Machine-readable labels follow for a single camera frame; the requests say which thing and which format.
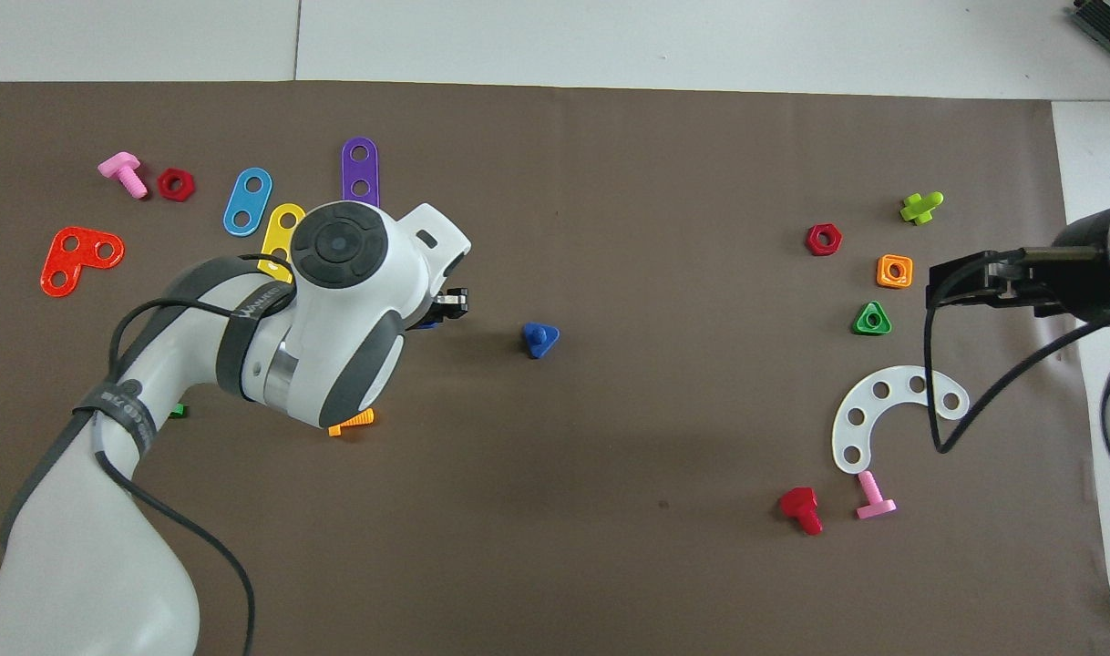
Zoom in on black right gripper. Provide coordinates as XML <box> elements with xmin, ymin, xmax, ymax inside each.
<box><xmin>926</xmin><ymin>210</ymin><xmax>1110</xmax><ymax>322</ymax></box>

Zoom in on blue triangular-head plastic screw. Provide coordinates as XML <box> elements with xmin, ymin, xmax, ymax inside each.
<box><xmin>521</xmin><ymin>323</ymin><xmax>561</xmax><ymax>360</ymax></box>

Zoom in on lime green plastic screw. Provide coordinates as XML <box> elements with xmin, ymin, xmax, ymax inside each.
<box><xmin>899</xmin><ymin>190</ymin><xmax>945</xmax><ymax>226</ymax></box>

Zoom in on white curved five-hole plate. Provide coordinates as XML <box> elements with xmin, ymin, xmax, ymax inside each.
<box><xmin>831</xmin><ymin>365</ymin><xmax>971</xmax><ymax>476</ymax></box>

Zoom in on purple four-hole plate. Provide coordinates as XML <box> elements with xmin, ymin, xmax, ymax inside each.
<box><xmin>341</xmin><ymin>137</ymin><xmax>380</xmax><ymax>209</ymax></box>

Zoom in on yellow three-hole plate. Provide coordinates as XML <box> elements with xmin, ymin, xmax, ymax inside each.
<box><xmin>257</xmin><ymin>202</ymin><xmax>308</xmax><ymax>283</ymax></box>

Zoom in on brown table mat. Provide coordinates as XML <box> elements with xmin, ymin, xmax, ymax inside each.
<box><xmin>0</xmin><ymin>80</ymin><xmax>1110</xmax><ymax>656</ymax></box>

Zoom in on blue two-hole plate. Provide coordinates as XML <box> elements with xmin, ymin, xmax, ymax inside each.
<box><xmin>222</xmin><ymin>167</ymin><xmax>274</xmax><ymax>238</ymax></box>

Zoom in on pink plastic screw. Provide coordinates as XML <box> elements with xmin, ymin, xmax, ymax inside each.
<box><xmin>97</xmin><ymin>151</ymin><xmax>149</xmax><ymax>200</ymax></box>
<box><xmin>855</xmin><ymin>470</ymin><xmax>898</xmax><ymax>521</ymax></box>

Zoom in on red plastic screw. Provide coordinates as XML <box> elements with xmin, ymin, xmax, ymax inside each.
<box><xmin>778</xmin><ymin>487</ymin><xmax>825</xmax><ymax>537</ymax></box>

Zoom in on red L-shaped plate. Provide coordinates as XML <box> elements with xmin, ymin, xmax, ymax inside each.
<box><xmin>40</xmin><ymin>226</ymin><xmax>126</xmax><ymax>298</ymax></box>

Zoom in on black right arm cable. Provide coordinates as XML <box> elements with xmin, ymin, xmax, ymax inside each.
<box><xmin>924</xmin><ymin>255</ymin><xmax>1110</xmax><ymax>455</ymax></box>

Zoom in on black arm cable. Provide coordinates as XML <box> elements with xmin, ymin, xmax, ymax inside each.
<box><xmin>924</xmin><ymin>255</ymin><xmax>1110</xmax><ymax>455</ymax></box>
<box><xmin>99</xmin><ymin>253</ymin><xmax>296</xmax><ymax>656</ymax></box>

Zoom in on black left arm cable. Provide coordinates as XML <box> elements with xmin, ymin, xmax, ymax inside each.
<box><xmin>99</xmin><ymin>253</ymin><xmax>296</xmax><ymax>656</ymax></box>

